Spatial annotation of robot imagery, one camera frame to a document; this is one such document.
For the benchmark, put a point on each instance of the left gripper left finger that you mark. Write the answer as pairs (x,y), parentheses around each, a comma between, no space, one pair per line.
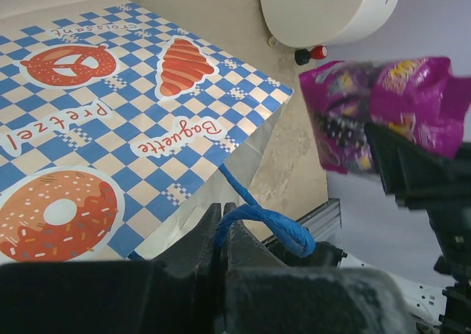
(172,293)

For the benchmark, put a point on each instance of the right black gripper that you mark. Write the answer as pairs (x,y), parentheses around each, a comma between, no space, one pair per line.
(420,184)

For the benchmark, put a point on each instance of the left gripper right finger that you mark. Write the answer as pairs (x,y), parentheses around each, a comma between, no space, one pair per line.
(280,280)

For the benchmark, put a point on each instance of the purple snack bag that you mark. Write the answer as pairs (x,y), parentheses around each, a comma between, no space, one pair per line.
(419,99)

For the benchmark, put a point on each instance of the blue checkered paper bag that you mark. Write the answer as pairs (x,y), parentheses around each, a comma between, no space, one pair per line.
(110,120)

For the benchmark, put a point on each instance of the red black button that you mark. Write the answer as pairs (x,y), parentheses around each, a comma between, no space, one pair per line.
(304,56)

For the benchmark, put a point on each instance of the white cylindrical container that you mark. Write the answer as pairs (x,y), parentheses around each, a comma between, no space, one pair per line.
(306,23)

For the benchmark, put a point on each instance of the aluminium frame rail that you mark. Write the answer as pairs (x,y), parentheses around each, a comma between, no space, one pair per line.
(324,222)

